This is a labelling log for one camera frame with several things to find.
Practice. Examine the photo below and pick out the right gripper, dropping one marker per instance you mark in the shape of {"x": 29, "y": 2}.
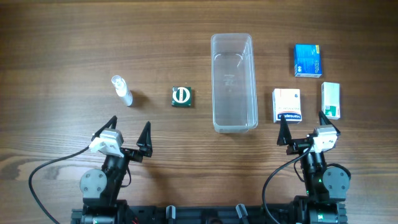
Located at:
{"x": 302, "y": 146}

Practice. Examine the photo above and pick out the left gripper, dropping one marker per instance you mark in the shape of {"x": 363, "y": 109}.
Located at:
{"x": 129, "y": 152}

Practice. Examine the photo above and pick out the white Hansaplast box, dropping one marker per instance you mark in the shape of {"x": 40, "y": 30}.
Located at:
{"x": 286, "y": 102}

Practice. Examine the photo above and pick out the white green Panadol box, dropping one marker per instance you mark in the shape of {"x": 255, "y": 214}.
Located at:
{"x": 331, "y": 100}

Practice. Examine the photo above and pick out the dark green square box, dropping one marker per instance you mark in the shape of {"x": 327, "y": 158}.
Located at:
{"x": 181, "y": 96}

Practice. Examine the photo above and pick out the blue medicine box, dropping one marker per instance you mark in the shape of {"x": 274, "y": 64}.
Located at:
{"x": 307, "y": 61}

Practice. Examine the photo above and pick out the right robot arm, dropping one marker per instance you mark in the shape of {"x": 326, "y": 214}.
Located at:
{"x": 326, "y": 184}

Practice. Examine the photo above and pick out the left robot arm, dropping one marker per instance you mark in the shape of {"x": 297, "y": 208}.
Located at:
{"x": 100, "y": 187}

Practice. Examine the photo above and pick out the clear plastic container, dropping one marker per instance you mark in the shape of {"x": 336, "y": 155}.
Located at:
{"x": 233, "y": 83}

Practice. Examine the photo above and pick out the white spray bottle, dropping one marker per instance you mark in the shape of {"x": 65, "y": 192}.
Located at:
{"x": 122, "y": 90}

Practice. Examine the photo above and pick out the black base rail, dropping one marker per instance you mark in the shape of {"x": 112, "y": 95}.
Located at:
{"x": 283, "y": 213}

